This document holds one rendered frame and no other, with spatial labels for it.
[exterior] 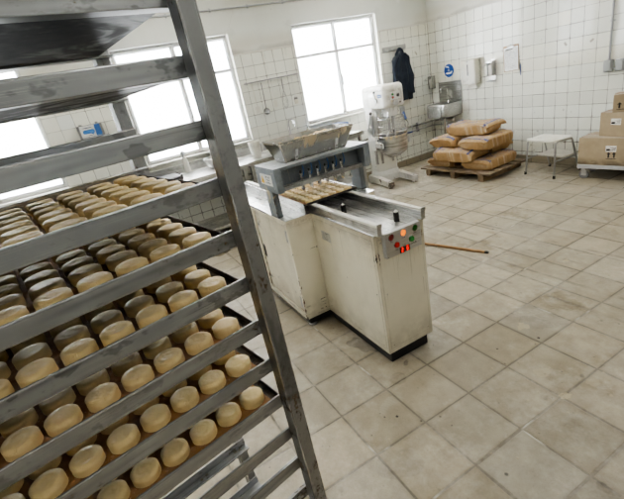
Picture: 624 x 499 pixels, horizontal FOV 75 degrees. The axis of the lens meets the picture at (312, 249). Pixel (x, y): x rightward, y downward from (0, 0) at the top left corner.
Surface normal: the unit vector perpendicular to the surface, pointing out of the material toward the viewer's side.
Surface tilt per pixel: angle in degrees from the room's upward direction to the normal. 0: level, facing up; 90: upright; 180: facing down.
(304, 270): 90
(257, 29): 90
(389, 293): 90
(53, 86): 90
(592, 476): 0
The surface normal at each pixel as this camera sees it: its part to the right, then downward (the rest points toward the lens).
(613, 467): -0.19, -0.90
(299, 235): 0.47, 0.26
